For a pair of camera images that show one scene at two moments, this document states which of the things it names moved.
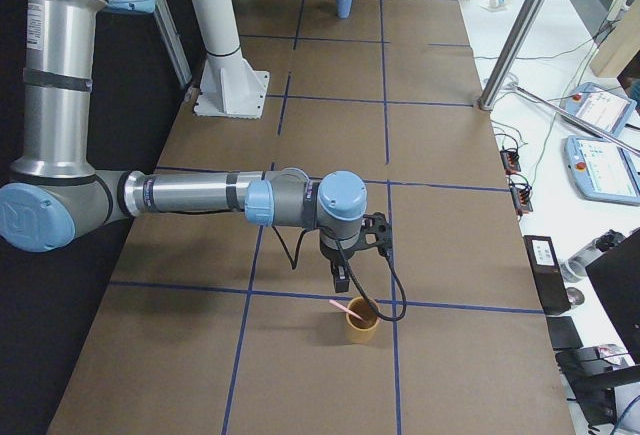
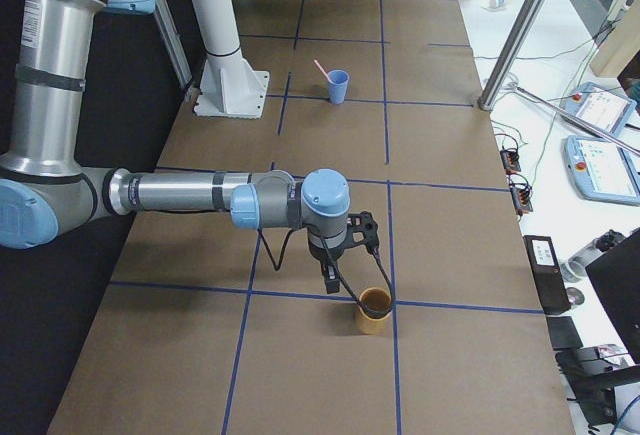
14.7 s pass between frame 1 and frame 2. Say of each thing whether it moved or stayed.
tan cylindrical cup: moved
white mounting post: stayed
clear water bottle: stayed
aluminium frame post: stayed
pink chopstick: moved
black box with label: stayed
